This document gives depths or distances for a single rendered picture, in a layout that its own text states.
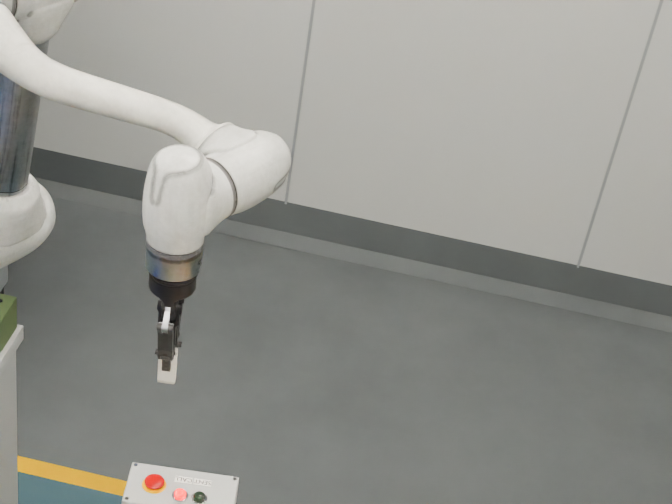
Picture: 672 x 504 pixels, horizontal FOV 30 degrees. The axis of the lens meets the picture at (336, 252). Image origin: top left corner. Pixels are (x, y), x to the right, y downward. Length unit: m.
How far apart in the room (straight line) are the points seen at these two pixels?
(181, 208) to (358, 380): 2.47
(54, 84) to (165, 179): 0.30
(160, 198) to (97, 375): 2.35
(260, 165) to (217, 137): 0.08
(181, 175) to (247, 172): 0.14
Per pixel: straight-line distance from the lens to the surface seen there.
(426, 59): 4.42
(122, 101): 2.03
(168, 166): 1.84
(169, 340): 2.00
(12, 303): 2.71
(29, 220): 2.58
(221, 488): 2.31
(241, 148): 1.96
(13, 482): 3.07
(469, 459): 4.07
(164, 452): 3.91
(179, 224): 1.86
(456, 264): 4.81
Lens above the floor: 2.78
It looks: 35 degrees down
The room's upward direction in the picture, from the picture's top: 10 degrees clockwise
